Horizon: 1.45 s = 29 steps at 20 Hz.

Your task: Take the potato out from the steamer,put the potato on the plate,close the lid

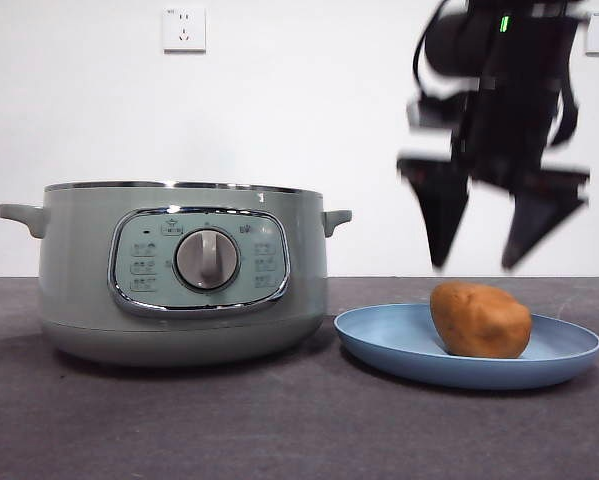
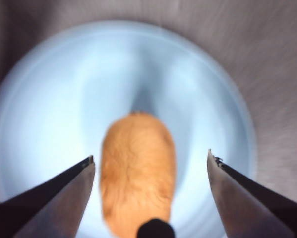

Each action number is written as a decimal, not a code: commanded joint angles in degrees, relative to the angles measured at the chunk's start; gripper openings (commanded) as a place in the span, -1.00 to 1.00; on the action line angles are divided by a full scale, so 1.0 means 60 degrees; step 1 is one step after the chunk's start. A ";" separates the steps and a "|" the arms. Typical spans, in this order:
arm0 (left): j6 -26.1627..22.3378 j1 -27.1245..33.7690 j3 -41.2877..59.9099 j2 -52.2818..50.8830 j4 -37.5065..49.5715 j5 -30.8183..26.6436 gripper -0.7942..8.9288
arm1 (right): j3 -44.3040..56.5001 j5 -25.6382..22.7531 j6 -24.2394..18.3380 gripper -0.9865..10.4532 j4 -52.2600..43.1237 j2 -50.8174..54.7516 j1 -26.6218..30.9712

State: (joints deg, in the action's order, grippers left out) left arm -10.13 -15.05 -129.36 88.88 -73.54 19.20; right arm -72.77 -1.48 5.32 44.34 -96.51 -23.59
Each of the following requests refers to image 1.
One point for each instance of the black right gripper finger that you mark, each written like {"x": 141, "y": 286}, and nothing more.
{"x": 439, "y": 210}
{"x": 539, "y": 220}

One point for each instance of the brown potato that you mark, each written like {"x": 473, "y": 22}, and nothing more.
{"x": 479, "y": 320}

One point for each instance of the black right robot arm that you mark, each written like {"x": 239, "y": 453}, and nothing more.
{"x": 519, "y": 100}

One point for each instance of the blue round plate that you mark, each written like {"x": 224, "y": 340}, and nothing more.
{"x": 389, "y": 340}

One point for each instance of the pale green electric steamer pot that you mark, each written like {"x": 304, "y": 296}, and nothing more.
{"x": 79, "y": 260}

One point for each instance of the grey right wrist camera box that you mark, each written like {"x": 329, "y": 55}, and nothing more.
{"x": 421, "y": 114}

